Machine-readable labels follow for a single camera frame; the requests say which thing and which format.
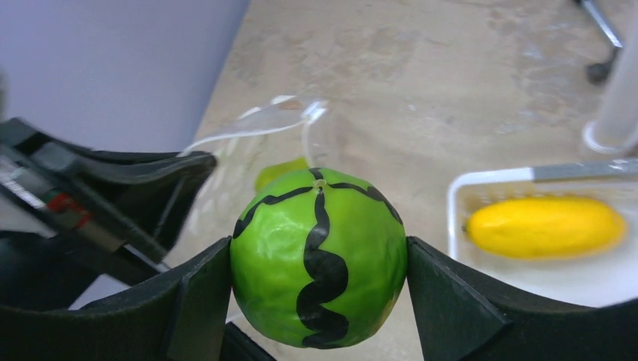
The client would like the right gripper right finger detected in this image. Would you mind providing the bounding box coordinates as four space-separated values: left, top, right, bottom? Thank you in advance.
406 236 637 361

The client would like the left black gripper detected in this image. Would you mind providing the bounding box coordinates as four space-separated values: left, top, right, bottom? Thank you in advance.
1 117 217 311

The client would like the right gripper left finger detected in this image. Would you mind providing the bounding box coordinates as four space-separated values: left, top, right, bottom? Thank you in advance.
1 238 270 360

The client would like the green pear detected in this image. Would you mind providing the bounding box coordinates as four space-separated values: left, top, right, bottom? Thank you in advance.
254 156 308 193

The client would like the green striped watermelon ball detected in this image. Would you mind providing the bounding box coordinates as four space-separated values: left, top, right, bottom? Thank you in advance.
229 168 408 349

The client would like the white plastic tray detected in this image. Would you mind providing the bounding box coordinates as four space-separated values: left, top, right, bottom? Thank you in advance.
447 158 637 307

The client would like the clear zip top bag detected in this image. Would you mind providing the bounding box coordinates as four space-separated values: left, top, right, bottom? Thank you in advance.
165 96 341 267

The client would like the yellow banana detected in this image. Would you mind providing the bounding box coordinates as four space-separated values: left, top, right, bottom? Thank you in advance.
463 196 629 260

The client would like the white pipe frame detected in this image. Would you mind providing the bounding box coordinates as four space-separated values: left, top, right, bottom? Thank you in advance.
578 1 637 158

